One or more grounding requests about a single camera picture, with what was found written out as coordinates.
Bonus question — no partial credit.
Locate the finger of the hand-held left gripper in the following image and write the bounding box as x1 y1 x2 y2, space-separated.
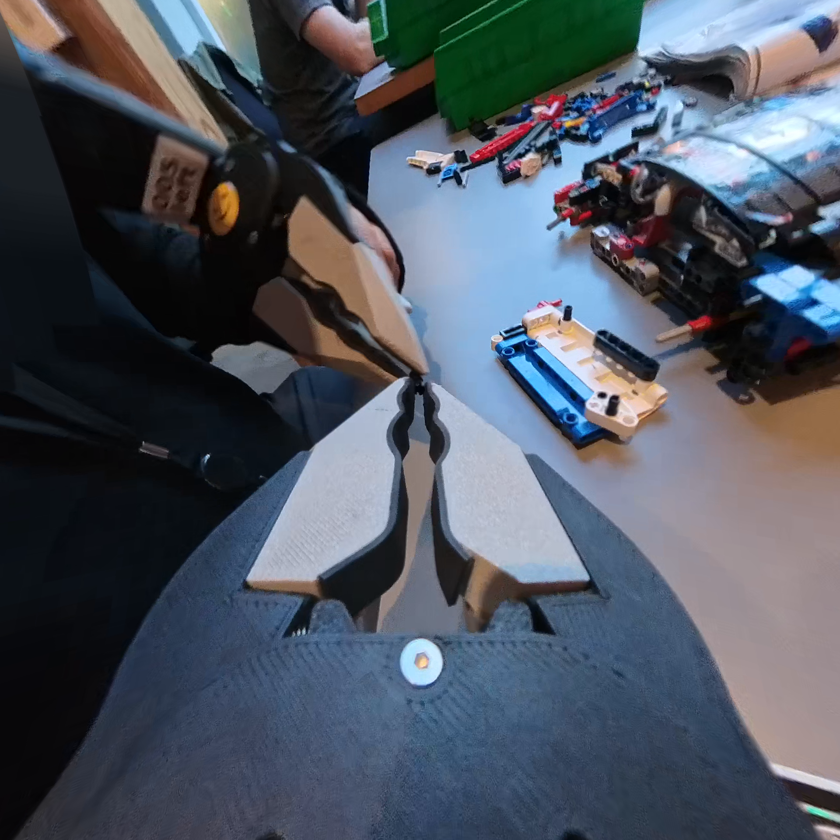
252 274 409 388
287 196 431 378

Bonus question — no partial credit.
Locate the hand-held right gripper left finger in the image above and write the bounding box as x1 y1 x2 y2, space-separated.
246 378 417 634

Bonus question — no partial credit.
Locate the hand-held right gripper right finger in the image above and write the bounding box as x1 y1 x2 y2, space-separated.
420 382 591 634

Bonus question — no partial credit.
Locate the grey desk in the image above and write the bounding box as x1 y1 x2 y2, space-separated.
364 0 840 785

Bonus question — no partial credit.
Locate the person's left hand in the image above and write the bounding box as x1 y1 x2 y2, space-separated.
344 205 404 294

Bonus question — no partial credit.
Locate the white blue brick assembly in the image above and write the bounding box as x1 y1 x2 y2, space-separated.
490 298 671 451

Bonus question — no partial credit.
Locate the wooden-edged table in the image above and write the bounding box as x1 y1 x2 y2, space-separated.
354 56 439 119

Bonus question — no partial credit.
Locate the wooden cabinet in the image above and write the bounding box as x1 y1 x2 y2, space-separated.
46 0 229 144

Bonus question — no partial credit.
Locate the small green plastic bin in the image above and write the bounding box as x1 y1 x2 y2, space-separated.
366 0 500 71

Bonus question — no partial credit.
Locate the person's dark clothing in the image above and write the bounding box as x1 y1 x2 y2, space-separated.
0 197 316 840

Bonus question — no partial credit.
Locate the pile of loose brick pieces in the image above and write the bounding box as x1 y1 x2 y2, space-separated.
406 73 689 189

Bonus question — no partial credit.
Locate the large green plastic bin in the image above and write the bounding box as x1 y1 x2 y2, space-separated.
433 0 647 132

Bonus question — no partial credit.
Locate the black blue toy brick car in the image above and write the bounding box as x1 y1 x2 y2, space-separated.
548 98 840 406

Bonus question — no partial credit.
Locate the instruction booklet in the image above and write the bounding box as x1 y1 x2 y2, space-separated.
640 0 840 104

